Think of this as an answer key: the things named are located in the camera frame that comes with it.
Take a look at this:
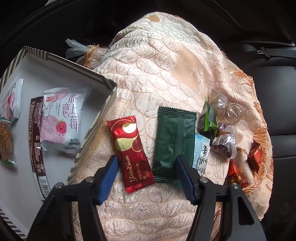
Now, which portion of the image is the light blue snack packet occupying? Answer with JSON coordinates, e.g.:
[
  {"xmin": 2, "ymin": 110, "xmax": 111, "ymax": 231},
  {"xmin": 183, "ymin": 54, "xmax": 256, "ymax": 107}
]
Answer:
[{"xmin": 192, "ymin": 133, "xmax": 210, "ymax": 176}]

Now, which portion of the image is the red Golden Crown snack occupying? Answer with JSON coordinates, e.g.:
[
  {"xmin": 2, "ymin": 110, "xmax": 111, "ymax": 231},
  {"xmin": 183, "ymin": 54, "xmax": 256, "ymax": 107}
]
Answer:
[{"xmin": 107, "ymin": 115, "xmax": 155, "ymax": 193}]

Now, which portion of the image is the green black snack packet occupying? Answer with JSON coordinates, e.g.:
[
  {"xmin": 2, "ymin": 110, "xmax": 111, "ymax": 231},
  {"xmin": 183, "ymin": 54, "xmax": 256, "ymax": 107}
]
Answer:
[{"xmin": 197, "ymin": 98, "xmax": 218, "ymax": 142}]

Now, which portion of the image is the dark green snack packet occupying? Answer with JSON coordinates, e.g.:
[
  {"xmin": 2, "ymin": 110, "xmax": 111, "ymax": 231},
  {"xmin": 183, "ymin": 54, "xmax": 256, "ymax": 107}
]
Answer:
[{"xmin": 152, "ymin": 106, "xmax": 197, "ymax": 185}]

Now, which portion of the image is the red candy lower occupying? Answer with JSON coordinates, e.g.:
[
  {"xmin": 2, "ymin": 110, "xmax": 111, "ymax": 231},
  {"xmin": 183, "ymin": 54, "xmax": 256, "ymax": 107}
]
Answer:
[{"xmin": 224, "ymin": 159, "xmax": 249, "ymax": 188}]

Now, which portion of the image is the red candy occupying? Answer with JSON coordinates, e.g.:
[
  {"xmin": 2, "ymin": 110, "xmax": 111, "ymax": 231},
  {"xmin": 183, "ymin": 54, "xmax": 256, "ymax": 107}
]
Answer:
[
  {"xmin": 224, "ymin": 159, "xmax": 249, "ymax": 188},
  {"xmin": 247, "ymin": 139, "xmax": 262, "ymax": 174}
]

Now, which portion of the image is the red candy upper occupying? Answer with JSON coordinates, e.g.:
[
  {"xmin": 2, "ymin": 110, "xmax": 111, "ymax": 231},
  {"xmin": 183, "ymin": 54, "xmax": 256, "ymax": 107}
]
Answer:
[{"xmin": 247, "ymin": 139, "xmax": 262, "ymax": 174}]

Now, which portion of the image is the clear wrapped dark candy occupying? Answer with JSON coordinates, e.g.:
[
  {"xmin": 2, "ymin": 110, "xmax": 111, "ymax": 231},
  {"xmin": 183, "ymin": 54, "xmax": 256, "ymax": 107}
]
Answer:
[{"xmin": 211, "ymin": 123, "xmax": 237, "ymax": 159}]

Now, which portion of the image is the brown cookie clear packet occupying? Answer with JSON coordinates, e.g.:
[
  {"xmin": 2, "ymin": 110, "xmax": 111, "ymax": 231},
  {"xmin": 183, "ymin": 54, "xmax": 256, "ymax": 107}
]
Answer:
[{"xmin": 0, "ymin": 118, "xmax": 15, "ymax": 165}]

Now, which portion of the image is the strawberry white snack packet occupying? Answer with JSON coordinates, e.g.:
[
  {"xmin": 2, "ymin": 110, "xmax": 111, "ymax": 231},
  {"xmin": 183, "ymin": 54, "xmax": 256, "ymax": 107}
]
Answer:
[{"xmin": 40, "ymin": 87, "xmax": 87, "ymax": 155}]

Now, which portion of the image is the clear wrapped candy right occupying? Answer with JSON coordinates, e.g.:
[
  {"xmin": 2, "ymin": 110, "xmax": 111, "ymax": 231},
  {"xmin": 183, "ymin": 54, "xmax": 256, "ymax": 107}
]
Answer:
[{"xmin": 224, "ymin": 103, "xmax": 245, "ymax": 123}]

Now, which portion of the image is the brown long chocolate bar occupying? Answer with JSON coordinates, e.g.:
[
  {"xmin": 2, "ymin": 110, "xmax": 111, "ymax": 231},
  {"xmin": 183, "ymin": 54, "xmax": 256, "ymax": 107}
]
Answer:
[{"xmin": 29, "ymin": 96, "xmax": 50, "ymax": 201}]

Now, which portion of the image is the striped white cardboard box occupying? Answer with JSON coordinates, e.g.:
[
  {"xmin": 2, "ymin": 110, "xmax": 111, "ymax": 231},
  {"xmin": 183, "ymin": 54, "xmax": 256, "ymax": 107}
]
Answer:
[{"xmin": 1, "ymin": 47, "xmax": 117, "ymax": 240}]

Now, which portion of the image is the clear wrapped candy left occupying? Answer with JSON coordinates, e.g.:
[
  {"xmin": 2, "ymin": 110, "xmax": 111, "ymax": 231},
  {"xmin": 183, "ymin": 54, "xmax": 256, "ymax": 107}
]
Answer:
[{"xmin": 208, "ymin": 88, "xmax": 229, "ymax": 114}]

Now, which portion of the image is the pink white snack packet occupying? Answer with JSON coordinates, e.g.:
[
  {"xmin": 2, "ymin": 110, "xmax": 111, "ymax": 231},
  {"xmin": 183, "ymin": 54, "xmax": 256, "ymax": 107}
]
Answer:
[{"xmin": 1, "ymin": 78, "xmax": 23, "ymax": 123}]

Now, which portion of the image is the black rear car seat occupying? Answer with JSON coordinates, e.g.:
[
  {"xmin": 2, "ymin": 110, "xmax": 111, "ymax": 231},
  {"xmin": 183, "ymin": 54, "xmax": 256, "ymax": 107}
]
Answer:
[{"xmin": 238, "ymin": 41, "xmax": 296, "ymax": 163}]

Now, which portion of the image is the seat belt buckle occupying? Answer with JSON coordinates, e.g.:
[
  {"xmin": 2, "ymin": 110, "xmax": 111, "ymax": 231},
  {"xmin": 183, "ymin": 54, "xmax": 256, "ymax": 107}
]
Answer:
[{"xmin": 256, "ymin": 47, "xmax": 272, "ymax": 60}]

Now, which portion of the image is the grey plastic bag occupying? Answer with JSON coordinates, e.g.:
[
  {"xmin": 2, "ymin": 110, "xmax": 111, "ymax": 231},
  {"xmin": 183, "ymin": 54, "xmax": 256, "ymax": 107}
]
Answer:
[{"xmin": 65, "ymin": 39, "xmax": 91, "ymax": 59}]

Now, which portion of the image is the peach embroidered cloth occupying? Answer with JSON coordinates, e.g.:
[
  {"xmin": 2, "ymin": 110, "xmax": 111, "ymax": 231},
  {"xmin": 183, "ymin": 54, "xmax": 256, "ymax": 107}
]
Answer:
[{"xmin": 68, "ymin": 12, "xmax": 273, "ymax": 240}]

